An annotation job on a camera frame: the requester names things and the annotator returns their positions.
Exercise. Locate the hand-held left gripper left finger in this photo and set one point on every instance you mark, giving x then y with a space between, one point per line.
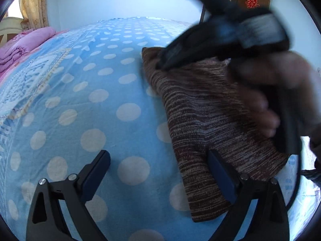
96 178

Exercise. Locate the yellow patterned curtain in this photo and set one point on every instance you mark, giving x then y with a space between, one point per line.
35 7

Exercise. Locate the pink folded blanket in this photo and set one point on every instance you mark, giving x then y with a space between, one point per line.
27 41

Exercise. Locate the person's right hand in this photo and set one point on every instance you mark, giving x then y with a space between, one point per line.
255 75

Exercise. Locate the brown knit sweater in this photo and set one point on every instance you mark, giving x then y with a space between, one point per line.
200 110

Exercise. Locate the cream wooden headboard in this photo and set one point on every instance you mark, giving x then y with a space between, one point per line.
10 30

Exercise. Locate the blue polka dot bed sheet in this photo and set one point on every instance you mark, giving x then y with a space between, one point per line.
100 93

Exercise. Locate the red paper door decoration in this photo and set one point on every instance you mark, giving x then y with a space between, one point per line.
252 2

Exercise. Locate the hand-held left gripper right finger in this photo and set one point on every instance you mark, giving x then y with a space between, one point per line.
220 180

